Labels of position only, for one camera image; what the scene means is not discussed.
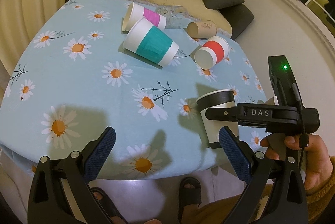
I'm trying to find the black and white paper cup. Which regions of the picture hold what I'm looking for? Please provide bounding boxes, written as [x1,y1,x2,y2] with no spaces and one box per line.
[196,89,238,149]

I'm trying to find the red banded paper cup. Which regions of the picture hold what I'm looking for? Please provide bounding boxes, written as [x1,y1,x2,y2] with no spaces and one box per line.
[194,36,230,70]

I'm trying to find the brown kraft paper cup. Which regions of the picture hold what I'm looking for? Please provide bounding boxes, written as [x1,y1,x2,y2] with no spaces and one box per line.
[187,20,218,39]

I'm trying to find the clear glass cup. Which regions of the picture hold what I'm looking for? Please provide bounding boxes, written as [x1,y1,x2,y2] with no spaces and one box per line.
[155,6,189,29]

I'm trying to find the teal banded paper cup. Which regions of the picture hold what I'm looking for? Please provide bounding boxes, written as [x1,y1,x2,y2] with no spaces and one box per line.
[123,17,179,67]

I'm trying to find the pink banded paper cup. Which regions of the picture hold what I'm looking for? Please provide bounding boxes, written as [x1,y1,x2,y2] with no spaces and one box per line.
[121,1,167,32]

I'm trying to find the person's right hand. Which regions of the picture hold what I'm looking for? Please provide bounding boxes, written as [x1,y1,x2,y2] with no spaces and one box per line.
[260,135,333,196]

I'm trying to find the beige ceramic mug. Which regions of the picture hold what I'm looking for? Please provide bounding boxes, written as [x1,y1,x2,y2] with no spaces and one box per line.
[265,96,279,106]

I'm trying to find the black slipper left foot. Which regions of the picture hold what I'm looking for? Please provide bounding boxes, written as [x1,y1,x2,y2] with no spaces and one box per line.
[91,187,128,223]

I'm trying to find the black slipper foot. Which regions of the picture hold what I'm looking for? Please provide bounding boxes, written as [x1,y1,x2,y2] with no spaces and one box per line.
[178,177,202,223]
[91,187,128,223]

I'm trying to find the black slipper right foot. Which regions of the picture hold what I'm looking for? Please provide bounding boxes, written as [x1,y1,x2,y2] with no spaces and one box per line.
[178,177,202,223]

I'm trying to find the blue daisy tablecloth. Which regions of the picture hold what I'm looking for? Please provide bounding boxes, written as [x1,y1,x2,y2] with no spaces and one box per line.
[1,0,266,180]

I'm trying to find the cream curtain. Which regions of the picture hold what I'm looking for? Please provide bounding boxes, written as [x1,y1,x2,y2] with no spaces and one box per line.
[1,0,65,91]

